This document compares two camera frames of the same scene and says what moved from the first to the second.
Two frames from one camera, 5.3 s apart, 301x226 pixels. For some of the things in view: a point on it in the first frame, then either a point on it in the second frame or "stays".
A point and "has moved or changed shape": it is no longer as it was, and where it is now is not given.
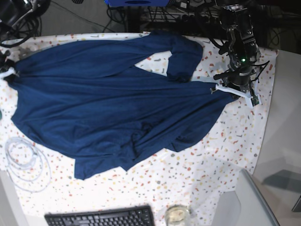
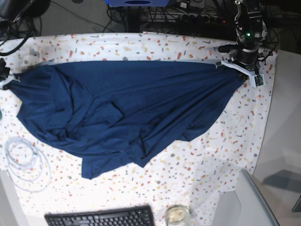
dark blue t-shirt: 89,99 has moved or changed shape
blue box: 137,3 stays
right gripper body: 250,93 -> 252,70
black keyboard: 137,216 stays
